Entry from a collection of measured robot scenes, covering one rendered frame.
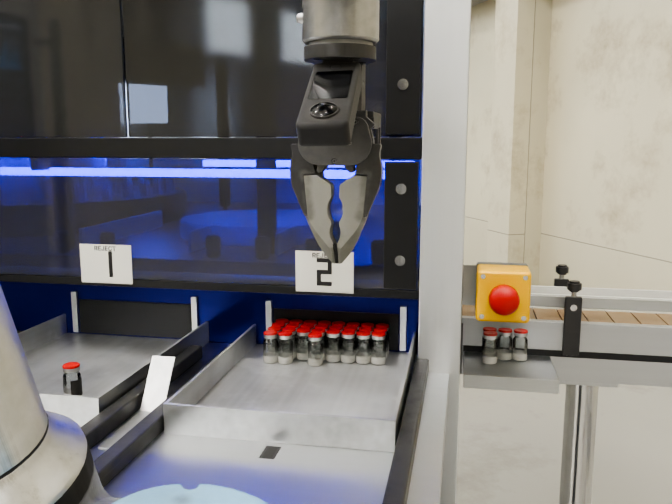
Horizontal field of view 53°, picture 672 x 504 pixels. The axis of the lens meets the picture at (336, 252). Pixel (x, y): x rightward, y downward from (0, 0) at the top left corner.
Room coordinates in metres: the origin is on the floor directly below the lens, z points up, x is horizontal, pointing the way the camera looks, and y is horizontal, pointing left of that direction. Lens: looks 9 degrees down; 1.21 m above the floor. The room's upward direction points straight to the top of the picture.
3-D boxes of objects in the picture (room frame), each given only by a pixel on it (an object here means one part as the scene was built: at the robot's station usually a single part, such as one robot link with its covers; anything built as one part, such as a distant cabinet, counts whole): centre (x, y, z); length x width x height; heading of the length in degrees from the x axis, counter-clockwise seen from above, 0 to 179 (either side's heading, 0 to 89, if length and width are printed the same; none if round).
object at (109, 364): (0.93, 0.37, 0.90); 0.34 x 0.26 x 0.04; 169
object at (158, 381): (0.75, 0.23, 0.91); 0.14 x 0.03 x 0.06; 170
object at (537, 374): (0.97, -0.26, 0.87); 0.14 x 0.13 x 0.02; 169
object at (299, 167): (0.67, 0.02, 1.17); 0.05 x 0.02 x 0.09; 79
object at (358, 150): (0.70, -0.01, 1.24); 0.09 x 0.08 x 0.12; 169
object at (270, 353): (0.96, 0.10, 0.91); 0.02 x 0.02 x 0.05
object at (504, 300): (0.89, -0.23, 0.99); 0.04 x 0.04 x 0.04; 79
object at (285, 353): (0.96, 0.07, 0.91); 0.02 x 0.02 x 0.05
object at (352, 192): (0.69, -0.02, 1.13); 0.06 x 0.03 x 0.09; 169
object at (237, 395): (0.86, 0.03, 0.90); 0.34 x 0.26 x 0.04; 170
